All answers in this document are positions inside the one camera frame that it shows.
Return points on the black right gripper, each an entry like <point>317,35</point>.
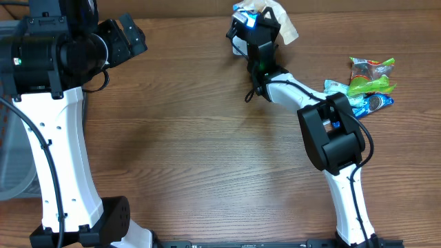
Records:
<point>270,23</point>

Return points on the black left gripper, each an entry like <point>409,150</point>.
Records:
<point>124,49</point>

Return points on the beige brown snack bag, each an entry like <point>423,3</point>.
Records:
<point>287,29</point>

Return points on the teal wet wipes pack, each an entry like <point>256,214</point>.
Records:
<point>333,87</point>

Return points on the green clear snack bag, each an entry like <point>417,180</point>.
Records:
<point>370,77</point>

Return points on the blue Oreo cookie pack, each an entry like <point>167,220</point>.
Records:
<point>372,104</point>

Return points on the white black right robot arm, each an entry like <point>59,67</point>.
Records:
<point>333,137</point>

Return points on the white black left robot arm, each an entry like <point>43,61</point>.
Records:
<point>46,60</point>

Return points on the white barcode scanner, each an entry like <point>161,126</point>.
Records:
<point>239,46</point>

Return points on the grey plastic mesh basket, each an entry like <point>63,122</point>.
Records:
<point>18,171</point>

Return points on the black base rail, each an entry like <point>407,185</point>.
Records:
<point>311,243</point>

